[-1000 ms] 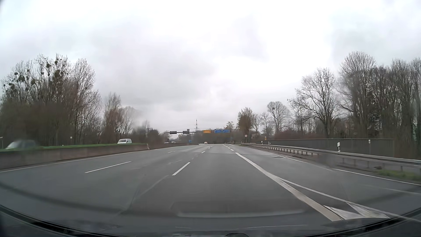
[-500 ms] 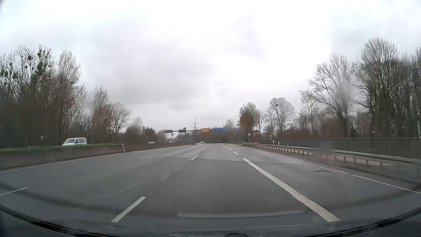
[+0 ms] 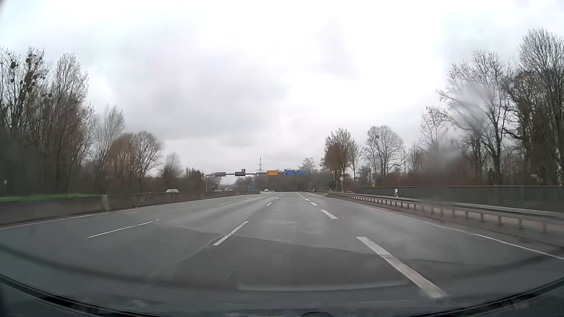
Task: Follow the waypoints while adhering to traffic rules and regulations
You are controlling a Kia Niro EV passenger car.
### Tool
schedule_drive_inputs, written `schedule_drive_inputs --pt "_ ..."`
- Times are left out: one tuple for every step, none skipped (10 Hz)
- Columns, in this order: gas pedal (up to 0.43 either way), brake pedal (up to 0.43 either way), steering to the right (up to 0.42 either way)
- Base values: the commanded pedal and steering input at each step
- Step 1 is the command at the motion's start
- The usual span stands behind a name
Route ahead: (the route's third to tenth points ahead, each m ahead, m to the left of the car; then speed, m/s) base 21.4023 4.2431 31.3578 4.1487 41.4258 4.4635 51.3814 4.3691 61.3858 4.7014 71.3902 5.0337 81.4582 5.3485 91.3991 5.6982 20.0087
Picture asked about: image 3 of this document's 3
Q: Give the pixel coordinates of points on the grey noise barrier wall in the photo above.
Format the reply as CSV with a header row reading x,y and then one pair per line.
x,y
476,196

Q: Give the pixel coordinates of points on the concrete median barrier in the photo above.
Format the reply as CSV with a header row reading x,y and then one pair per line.
x,y
53,207

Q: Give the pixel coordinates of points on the overhead sign gantry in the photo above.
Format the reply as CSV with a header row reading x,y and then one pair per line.
x,y
264,173

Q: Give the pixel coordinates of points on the road markings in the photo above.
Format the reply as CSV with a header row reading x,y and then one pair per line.
x,y
399,264

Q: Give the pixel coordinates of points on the metal guard rail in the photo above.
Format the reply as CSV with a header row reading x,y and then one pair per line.
x,y
445,208

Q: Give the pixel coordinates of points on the grey asphalt road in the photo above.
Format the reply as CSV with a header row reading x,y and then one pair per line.
x,y
282,229

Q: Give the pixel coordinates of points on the round road sign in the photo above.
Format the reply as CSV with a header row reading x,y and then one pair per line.
x,y
341,179

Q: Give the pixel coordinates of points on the grass strip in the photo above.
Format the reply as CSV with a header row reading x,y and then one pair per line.
x,y
39,197

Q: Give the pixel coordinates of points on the row of bare trees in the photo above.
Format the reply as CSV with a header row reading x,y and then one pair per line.
x,y
57,145
484,132

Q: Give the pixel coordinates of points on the car's own bonnet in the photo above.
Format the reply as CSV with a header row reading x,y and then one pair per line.
x,y
282,310

